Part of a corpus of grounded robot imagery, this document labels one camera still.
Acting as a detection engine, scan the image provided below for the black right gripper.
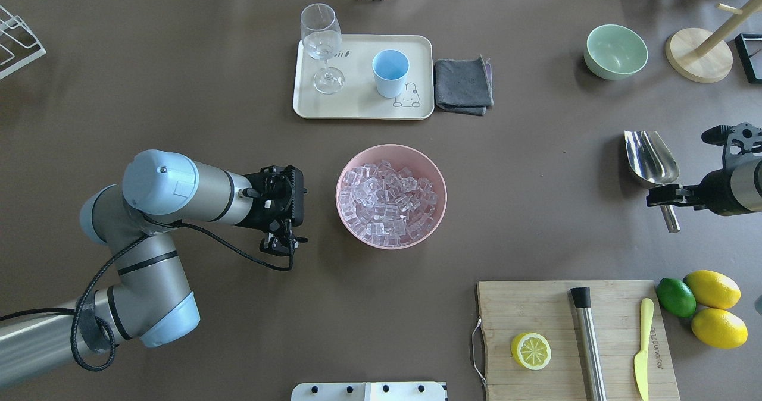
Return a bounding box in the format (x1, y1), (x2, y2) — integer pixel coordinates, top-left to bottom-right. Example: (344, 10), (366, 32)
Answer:
(646, 123), (761, 216)

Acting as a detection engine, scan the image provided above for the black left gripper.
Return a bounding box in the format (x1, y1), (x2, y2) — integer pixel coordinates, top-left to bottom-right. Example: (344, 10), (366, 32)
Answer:
(244, 165), (308, 255)

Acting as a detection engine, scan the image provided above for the steel ice scoop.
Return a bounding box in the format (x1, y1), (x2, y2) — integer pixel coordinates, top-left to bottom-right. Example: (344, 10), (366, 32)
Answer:
(624, 130), (682, 234)

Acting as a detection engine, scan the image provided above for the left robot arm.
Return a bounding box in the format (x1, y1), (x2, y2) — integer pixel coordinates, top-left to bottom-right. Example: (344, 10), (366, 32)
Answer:
(1, 149), (307, 387)

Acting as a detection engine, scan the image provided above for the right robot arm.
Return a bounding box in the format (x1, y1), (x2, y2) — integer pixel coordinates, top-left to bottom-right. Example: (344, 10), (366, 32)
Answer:
(646, 123), (761, 216)

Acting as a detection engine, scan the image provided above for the pile of clear ice cubes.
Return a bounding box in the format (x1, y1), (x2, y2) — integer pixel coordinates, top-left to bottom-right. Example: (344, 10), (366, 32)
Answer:
(336, 160), (444, 249)

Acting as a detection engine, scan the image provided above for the light blue cup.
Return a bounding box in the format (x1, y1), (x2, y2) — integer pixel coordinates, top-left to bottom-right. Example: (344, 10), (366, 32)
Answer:
(372, 49), (410, 98)

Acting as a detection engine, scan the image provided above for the wooden mug tree stand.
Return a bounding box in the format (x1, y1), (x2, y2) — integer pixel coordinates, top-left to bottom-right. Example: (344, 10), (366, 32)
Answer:
(665, 0), (761, 83)

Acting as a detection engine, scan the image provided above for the upper yellow lemon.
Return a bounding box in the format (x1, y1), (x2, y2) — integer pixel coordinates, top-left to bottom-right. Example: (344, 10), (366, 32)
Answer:
(683, 269), (741, 311)

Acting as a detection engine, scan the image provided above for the yellow lemon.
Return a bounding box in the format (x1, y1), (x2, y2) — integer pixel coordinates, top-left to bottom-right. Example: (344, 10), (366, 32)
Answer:
(691, 308), (748, 349)
(683, 269), (741, 311)

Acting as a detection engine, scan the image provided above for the pink bowl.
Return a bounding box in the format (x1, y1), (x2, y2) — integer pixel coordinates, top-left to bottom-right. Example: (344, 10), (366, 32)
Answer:
(335, 144), (448, 250)

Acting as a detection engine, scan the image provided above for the green ceramic bowl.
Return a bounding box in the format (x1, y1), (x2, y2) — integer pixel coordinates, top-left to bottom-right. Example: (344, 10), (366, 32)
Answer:
(583, 24), (649, 80)

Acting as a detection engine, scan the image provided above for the green lime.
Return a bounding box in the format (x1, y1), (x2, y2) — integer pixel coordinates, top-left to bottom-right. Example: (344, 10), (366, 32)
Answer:
(656, 277), (697, 319)

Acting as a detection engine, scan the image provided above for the cream serving tray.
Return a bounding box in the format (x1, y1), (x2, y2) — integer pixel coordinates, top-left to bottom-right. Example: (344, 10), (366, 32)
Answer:
(293, 33), (435, 121)

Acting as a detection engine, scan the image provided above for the lower yellow lemon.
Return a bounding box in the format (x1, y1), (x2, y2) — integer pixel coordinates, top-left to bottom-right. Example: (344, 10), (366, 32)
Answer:
(691, 308), (748, 349)

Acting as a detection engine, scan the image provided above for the clear wine glass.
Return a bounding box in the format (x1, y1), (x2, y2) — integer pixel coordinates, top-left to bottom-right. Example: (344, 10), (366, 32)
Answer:
(300, 3), (345, 95)

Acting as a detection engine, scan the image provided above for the bamboo cutting board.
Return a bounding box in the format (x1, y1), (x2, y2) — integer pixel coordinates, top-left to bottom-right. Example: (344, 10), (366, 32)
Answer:
(477, 281), (680, 400)

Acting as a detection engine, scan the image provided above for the grey folded cloth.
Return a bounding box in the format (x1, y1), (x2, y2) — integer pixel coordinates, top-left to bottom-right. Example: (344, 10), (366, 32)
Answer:
(435, 55), (494, 116)

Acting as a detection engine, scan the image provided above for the yellow plastic knife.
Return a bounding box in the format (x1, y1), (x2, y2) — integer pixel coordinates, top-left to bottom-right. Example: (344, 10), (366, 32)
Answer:
(633, 297), (655, 400)

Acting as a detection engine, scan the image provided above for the half lemon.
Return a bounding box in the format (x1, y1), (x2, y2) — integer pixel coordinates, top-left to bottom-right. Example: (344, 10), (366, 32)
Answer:
(511, 331), (552, 371)

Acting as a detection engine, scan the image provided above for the steel muddler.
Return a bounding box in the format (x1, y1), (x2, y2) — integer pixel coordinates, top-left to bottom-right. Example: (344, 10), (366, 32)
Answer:
(570, 287), (608, 400)

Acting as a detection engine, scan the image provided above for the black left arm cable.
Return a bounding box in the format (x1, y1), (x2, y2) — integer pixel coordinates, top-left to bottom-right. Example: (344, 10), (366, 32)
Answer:
(0, 188), (296, 372)

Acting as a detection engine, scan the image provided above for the black picture frame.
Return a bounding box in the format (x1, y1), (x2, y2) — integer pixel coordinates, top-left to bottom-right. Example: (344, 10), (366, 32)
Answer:
(734, 33), (761, 84)

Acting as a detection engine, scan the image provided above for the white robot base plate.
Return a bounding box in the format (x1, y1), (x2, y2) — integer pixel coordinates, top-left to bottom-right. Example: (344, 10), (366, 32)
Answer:
(291, 381), (448, 400)

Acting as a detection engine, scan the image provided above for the white wire cup rack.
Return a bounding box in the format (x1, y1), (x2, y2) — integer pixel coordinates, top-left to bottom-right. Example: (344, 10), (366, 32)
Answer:
(1, 6), (46, 79)

